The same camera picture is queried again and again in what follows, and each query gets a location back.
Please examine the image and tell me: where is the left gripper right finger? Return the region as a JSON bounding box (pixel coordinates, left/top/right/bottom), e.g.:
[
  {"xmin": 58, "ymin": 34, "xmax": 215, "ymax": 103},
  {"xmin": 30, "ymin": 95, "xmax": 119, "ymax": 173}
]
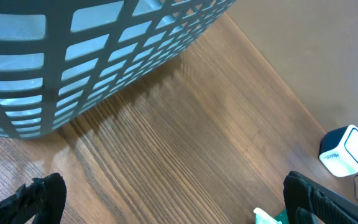
[{"xmin": 283, "ymin": 171, "xmax": 358, "ymax": 224}]

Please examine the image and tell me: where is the light green tissue packet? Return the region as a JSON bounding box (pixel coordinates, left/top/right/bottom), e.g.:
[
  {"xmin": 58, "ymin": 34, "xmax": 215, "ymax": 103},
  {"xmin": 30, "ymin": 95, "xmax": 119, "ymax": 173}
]
[{"xmin": 253, "ymin": 207, "xmax": 282, "ymax": 224}]

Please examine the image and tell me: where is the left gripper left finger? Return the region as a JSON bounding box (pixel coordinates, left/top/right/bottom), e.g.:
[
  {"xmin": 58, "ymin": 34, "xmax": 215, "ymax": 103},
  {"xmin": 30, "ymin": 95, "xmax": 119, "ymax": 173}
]
[{"xmin": 0, "ymin": 173, "xmax": 67, "ymax": 224}]

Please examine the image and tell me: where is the green 3M gloves package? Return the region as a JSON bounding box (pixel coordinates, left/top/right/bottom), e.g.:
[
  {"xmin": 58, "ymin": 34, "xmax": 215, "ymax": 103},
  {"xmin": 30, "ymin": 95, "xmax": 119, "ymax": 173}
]
[{"xmin": 275, "ymin": 209, "xmax": 289, "ymax": 224}]

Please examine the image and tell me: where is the white barcode scanner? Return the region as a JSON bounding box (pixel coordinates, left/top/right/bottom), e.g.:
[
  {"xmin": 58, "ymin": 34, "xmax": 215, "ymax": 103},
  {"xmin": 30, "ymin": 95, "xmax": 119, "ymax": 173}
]
[{"xmin": 318, "ymin": 124, "xmax": 358, "ymax": 177}]

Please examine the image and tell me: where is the grey plastic mesh basket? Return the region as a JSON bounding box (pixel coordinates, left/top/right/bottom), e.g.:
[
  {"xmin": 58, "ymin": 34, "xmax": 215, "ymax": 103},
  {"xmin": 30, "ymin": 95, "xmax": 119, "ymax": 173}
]
[{"xmin": 0, "ymin": 0, "xmax": 234, "ymax": 139}]

